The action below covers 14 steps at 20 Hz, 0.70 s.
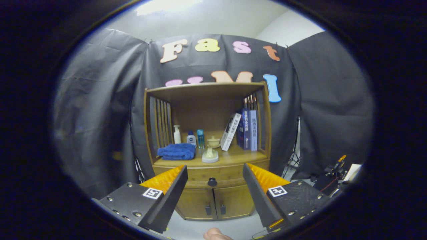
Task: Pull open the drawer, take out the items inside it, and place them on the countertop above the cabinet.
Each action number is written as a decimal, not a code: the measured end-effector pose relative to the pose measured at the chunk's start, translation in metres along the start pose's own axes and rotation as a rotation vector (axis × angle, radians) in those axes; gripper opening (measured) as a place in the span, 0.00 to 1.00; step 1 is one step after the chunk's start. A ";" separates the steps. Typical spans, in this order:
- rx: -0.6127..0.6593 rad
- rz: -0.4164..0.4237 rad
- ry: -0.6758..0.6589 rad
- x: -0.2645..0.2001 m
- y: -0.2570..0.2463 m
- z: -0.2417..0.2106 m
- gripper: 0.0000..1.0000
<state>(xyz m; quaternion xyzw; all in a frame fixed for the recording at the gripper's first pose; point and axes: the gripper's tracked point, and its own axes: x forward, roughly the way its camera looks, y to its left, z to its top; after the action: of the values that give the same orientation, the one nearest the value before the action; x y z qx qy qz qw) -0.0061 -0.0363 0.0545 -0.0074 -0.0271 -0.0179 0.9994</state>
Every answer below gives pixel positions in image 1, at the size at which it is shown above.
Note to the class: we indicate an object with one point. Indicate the wooden countertop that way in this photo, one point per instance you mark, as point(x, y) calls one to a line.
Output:
point(240, 155)

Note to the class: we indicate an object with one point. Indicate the dark blue book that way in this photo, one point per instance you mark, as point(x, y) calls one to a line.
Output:
point(246, 130)

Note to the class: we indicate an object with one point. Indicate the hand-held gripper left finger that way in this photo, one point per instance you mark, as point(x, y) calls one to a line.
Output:
point(172, 203)

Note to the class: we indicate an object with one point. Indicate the wooden cabinet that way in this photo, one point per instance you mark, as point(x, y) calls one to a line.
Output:
point(206, 91)

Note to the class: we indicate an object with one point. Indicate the clear blue bottle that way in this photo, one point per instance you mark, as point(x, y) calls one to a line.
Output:
point(200, 138)

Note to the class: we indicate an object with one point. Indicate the white bottle with blue cap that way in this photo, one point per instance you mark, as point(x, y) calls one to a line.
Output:
point(191, 139)

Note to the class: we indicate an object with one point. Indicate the light blue book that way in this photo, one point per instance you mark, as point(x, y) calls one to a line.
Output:
point(253, 131)

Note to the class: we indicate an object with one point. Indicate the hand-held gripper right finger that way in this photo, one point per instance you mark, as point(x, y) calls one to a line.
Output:
point(258, 200)

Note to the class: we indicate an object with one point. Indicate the black tripod stand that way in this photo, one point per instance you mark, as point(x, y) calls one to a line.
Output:
point(139, 170)
point(293, 160)

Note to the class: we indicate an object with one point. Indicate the white sheet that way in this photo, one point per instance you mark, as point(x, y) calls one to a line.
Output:
point(353, 171)

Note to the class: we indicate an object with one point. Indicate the black device with orange tip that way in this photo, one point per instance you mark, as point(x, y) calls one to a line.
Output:
point(335, 168)

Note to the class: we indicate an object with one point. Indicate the wooden cabinet door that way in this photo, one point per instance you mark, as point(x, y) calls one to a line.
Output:
point(195, 203)
point(235, 200)

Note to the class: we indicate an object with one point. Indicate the white pump bottle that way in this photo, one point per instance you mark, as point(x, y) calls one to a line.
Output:
point(177, 137)

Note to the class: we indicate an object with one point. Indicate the white book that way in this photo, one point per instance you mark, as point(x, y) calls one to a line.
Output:
point(231, 131)

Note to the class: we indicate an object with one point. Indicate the blue folded towel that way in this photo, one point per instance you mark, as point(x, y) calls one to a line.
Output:
point(176, 151)

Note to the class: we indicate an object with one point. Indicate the cream lidded teacup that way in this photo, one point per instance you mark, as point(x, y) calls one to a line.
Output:
point(213, 141)

